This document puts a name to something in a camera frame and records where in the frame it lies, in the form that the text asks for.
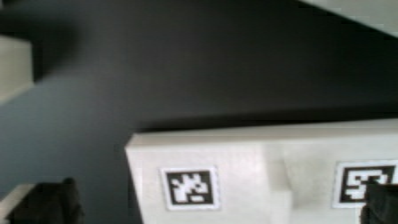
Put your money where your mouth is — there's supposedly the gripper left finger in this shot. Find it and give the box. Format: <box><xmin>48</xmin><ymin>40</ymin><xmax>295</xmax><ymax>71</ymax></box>
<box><xmin>4</xmin><ymin>178</ymin><xmax>85</xmax><ymax>224</ymax></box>

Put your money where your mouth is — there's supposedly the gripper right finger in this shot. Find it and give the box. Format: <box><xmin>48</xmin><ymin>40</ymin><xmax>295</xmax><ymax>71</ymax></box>
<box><xmin>361</xmin><ymin>182</ymin><xmax>398</xmax><ymax>224</ymax></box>

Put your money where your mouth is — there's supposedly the white door panel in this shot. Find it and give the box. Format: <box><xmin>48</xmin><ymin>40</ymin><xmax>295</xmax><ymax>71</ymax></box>
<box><xmin>126</xmin><ymin>118</ymin><xmax>398</xmax><ymax>224</ymax></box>

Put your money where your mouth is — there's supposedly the white cabinet body box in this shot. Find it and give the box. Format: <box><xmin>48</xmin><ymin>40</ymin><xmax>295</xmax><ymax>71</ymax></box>
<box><xmin>0</xmin><ymin>35</ymin><xmax>34</xmax><ymax>105</ymax></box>

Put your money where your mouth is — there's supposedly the white U-shaped fence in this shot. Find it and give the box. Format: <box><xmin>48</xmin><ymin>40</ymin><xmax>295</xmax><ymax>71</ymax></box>
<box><xmin>300</xmin><ymin>0</ymin><xmax>398</xmax><ymax>38</ymax></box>

